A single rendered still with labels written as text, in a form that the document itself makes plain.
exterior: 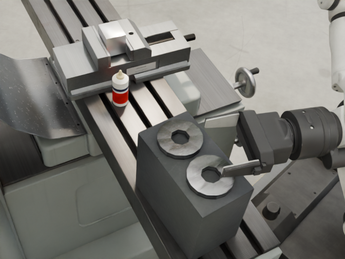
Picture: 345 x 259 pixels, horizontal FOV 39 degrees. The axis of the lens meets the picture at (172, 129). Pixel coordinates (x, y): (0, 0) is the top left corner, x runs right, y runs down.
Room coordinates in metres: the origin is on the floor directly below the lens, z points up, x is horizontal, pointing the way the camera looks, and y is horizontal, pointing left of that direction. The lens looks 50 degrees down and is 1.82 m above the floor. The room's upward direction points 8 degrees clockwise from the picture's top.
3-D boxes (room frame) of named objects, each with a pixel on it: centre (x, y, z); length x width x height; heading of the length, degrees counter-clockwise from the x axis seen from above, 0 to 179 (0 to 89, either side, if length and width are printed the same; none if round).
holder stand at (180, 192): (0.54, -0.05, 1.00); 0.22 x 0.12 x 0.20; 39
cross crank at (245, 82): (1.25, -0.21, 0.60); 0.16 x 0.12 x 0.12; 124
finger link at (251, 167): (0.46, -0.12, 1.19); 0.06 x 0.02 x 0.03; 109
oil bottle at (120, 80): (0.83, 0.14, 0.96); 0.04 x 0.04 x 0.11
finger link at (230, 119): (0.57, -0.08, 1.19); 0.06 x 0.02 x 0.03; 109
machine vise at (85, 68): (0.96, 0.16, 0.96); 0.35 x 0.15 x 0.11; 121
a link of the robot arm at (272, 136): (0.54, -0.19, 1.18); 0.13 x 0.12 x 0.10; 19
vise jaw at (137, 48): (0.97, 0.14, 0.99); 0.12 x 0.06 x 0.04; 31
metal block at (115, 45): (0.95, 0.18, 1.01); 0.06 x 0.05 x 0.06; 31
